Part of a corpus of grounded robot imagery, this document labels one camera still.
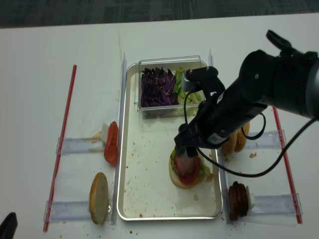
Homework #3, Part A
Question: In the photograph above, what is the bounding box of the shredded green lettuce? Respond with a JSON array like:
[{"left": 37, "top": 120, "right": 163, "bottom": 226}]
[{"left": 173, "top": 67, "right": 201, "bottom": 104}]

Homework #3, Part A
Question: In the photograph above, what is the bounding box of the upper left clear rail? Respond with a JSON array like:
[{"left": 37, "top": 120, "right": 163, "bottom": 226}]
[{"left": 56, "top": 137, "right": 105, "bottom": 155}]

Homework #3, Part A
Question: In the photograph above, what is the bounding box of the bottom bun on tray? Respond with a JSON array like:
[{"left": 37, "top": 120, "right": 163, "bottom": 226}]
[{"left": 168, "top": 149, "right": 205, "bottom": 189}]

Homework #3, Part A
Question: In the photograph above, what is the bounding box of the black object bottom left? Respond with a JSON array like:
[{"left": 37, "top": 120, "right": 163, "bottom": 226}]
[{"left": 0, "top": 212, "right": 18, "bottom": 239}]

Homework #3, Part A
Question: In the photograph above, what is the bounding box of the standing tomato slices left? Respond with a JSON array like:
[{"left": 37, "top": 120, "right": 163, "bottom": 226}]
[{"left": 104, "top": 121, "right": 118, "bottom": 165}]

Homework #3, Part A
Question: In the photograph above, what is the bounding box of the white holder block left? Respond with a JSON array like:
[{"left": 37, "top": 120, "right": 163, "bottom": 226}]
[{"left": 100, "top": 124, "right": 109, "bottom": 144}]

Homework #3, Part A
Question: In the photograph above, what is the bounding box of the clear plastic salad container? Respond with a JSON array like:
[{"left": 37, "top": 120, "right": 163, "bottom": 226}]
[{"left": 134, "top": 55, "right": 206, "bottom": 119}]

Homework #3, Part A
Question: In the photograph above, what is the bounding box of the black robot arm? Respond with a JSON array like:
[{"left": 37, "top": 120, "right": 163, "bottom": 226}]
[{"left": 174, "top": 30, "right": 319, "bottom": 157}]

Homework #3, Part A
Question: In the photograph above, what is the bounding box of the upper right clear rail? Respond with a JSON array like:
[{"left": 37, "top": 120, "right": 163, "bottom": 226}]
[{"left": 244, "top": 130, "right": 282, "bottom": 149}]

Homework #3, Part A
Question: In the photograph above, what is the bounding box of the lettuce on bun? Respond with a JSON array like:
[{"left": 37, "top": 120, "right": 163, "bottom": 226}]
[{"left": 170, "top": 150, "right": 211, "bottom": 183}]

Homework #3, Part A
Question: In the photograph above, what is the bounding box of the standing bun half left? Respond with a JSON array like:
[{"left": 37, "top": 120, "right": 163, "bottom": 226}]
[{"left": 89, "top": 172, "right": 109, "bottom": 225}]

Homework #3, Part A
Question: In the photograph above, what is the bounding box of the cream metal tray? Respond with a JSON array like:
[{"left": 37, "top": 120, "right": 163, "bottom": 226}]
[{"left": 117, "top": 64, "right": 223, "bottom": 221}]

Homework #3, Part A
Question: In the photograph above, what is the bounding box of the lower tomato slice on bun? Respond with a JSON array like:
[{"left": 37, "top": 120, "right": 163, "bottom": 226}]
[{"left": 173, "top": 157, "right": 201, "bottom": 185}]

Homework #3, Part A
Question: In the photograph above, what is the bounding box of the black cable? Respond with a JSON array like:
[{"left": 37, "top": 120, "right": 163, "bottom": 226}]
[{"left": 183, "top": 91, "right": 319, "bottom": 178}]

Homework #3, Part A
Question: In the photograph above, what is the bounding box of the left red strip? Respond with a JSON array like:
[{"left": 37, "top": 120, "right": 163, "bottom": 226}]
[{"left": 43, "top": 65, "right": 77, "bottom": 233}]

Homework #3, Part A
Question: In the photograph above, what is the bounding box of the meat patty slice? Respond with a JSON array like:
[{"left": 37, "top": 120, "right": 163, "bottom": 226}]
[{"left": 174, "top": 156, "right": 196, "bottom": 177}]

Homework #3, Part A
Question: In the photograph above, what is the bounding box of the shredded purple cabbage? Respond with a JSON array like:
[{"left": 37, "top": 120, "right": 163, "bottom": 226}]
[{"left": 141, "top": 67, "right": 178, "bottom": 108}]

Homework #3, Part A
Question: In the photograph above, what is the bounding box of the sesame bun front right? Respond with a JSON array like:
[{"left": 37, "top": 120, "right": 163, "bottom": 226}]
[{"left": 221, "top": 133, "right": 237, "bottom": 156}]

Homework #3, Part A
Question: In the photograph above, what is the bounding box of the lower left clear rail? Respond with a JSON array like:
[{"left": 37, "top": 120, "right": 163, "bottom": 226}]
[{"left": 43, "top": 201, "right": 91, "bottom": 222}]

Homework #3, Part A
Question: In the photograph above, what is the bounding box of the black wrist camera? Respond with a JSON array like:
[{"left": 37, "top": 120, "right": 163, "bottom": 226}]
[{"left": 181, "top": 66, "right": 225, "bottom": 100}]

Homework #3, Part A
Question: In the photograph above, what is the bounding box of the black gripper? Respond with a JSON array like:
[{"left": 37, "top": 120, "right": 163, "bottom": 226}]
[{"left": 174, "top": 86, "right": 267, "bottom": 158}]

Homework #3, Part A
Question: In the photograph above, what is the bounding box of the left clear vertical rail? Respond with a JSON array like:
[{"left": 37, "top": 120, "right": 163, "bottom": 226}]
[{"left": 110, "top": 53, "right": 127, "bottom": 226}]

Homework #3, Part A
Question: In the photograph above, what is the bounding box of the sesame bun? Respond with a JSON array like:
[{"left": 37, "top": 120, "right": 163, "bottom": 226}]
[
  {"left": 221, "top": 133, "right": 237, "bottom": 156},
  {"left": 234, "top": 122, "right": 250, "bottom": 152}
]

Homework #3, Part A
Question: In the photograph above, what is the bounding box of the sesame bun back right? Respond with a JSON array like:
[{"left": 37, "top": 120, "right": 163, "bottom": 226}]
[{"left": 234, "top": 122, "right": 250, "bottom": 152}]

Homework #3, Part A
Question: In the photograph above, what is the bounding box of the right red strip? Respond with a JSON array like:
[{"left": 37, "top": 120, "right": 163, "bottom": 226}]
[{"left": 272, "top": 107, "right": 303, "bottom": 224}]

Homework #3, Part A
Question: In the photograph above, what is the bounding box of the stack of meat patties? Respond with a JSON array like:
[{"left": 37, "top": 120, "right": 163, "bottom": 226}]
[{"left": 228, "top": 181, "right": 250, "bottom": 221}]

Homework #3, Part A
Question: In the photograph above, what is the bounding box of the red strip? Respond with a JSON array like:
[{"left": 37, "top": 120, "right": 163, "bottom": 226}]
[
  {"left": 43, "top": 65, "right": 77, "bottom": 233},
  {"left": 272, "top": 107, "right": 303, "bottom": 224}
]

